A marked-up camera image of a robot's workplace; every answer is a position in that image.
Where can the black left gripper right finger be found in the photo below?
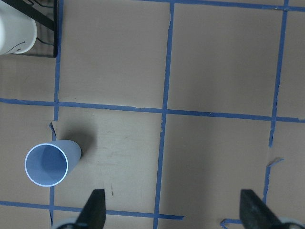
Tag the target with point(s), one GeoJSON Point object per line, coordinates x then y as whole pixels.
{"type": "Point", "coordinates": [254, 213]}

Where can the black wire mug rack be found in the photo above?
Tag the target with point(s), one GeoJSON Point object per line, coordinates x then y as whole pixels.
{"type": "Point", "coordinates": [45, 15]}

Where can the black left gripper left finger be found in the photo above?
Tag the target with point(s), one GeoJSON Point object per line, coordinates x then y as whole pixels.
{"type": "Point", "coordinates": [93, 215]}

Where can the light blue plastic cup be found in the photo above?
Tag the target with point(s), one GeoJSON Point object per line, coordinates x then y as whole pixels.
{"type": "Point", "coordinates": [48, 164]}

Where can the white ceramic mug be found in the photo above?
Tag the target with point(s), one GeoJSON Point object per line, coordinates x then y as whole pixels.
{"type": "Point", "coordinates": [18, 32]}

